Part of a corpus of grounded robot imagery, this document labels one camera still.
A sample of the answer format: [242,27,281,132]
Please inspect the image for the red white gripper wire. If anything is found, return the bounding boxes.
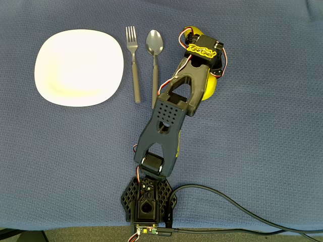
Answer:
[210,46,228,78]

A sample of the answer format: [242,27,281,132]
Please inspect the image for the yellow banana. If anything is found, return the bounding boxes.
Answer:
[183,25,219,101]

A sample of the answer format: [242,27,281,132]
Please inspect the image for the spoon with grey handle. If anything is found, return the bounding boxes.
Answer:
[145,29,164,109]

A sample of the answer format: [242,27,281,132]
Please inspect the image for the thick black looping cable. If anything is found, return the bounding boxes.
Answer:
[165,184,323,242]

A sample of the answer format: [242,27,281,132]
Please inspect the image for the white rounded plate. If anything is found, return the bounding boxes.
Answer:
[34,29,125,107]

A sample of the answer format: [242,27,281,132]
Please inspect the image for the black stand legs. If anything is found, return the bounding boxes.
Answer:
[0,227,50,242]

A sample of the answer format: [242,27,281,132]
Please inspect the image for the red white forearm wire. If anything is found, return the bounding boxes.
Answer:
[157,54,194,96]

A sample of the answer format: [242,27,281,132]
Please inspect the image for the fork with grey handle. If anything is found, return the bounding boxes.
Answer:
[125,26,141,104]

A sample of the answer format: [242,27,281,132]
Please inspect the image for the blue-grey woven table cloth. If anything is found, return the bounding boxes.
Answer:
[0,0,323,234]

